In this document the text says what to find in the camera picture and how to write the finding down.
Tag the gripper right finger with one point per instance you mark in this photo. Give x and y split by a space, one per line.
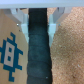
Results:
52 24

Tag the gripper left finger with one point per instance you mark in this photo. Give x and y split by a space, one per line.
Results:
23 24

